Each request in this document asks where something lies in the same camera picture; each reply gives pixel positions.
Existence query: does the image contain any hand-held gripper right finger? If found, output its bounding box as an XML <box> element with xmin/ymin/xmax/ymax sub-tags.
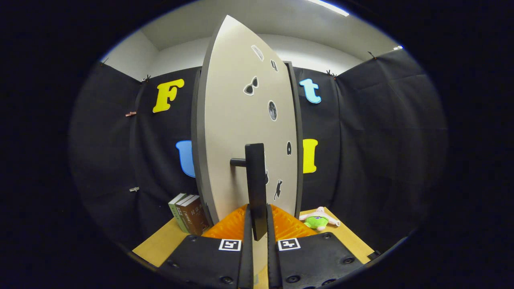
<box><xmin>266</xmin><ymin>204</ymin><xmax>364</xmax><ymax>289</ymax></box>

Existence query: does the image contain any black backdrop cloth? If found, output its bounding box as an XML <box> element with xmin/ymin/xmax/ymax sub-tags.
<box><xmin>68</xmin><ymin>48</ymin><xmax>448</xmax><ymax>251</ymax></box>

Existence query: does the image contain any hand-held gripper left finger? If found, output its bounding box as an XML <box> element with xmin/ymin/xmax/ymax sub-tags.
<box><xmin>159</xmin><ymin>204</ymin><xmax>254</xmax><ymax>289</ymax></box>

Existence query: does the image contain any brown book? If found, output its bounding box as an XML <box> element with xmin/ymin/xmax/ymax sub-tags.
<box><xmin>177</xmin><ymin>195</ymin><xmax>210</xmax><ymax>236</ymax></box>

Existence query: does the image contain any black door handle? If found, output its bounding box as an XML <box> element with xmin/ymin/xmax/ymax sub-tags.
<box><xmin>230</xmin><ymin>143</ymin><xmax>269</xmax><ymax>241</ymax></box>

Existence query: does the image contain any long ceiling light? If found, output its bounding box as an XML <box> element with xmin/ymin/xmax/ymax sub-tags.
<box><xmin>307</xmin><ymin>0</ymin><xmax>350</xmax><ymax>17</ymax></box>

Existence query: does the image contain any green plush toy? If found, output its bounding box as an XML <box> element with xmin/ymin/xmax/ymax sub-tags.
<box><xmin>299</xmin><ymin>207</ymin><xmax>341</xmax><ymax>232</ymax></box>

